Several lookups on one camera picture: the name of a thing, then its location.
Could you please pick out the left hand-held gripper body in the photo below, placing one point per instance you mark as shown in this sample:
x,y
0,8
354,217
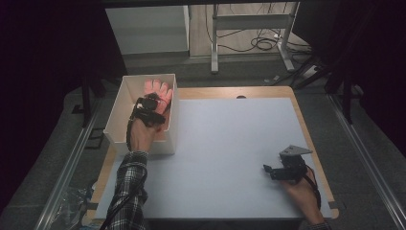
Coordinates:
x,y
148,111

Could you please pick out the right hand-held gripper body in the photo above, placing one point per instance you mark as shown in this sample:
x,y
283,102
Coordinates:
x,y
292,167

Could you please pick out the pink winter glove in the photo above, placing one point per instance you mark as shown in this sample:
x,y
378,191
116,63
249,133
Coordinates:
x,y
159,87

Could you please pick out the white box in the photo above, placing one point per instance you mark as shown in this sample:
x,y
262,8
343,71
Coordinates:
x,y
127,105

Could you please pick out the person's left hand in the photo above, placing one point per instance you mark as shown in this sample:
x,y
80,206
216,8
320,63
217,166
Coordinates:
x,y
142,137

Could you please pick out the person's right hand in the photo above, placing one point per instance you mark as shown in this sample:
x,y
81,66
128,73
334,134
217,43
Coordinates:
x,y
303,198

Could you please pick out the pale blue table mat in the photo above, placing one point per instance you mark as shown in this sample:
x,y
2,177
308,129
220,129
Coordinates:
x,y
223,159

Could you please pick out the black metal stand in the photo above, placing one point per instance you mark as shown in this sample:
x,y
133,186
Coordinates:
x,y
348,102
86,102

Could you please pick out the white cabinet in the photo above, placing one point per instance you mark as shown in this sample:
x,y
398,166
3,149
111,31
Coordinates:
x,y
146,30

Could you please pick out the white power strip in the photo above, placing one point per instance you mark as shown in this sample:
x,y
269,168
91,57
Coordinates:
x,y
310,72

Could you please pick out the clear plastic bag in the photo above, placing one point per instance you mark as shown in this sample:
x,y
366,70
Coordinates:
x,y
75,207

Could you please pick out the aluminium floor rail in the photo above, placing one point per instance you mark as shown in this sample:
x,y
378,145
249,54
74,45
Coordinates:
x,y
367,159
70,166

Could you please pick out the white metal desk frame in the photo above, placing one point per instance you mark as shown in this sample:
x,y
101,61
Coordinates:
x,y
249,22

